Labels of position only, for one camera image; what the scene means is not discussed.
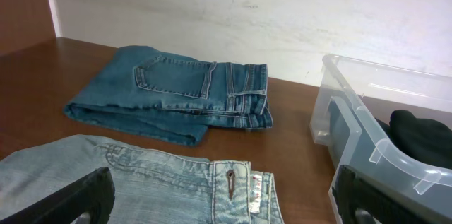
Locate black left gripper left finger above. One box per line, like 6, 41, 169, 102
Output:
1, 167, 115, 224

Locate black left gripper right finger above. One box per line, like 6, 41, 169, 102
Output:
333, 165, 427, 224

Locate large black garment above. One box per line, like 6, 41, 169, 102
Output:
376, 110, 451, 169

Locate light blue folded jeans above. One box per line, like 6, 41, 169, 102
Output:
1, 135, 283, 223

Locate clear plastic storage bin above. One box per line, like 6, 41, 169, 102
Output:
310, 55, 451, 223

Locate dark blue folded jeans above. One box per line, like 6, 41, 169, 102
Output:
64, 46, 273, 146

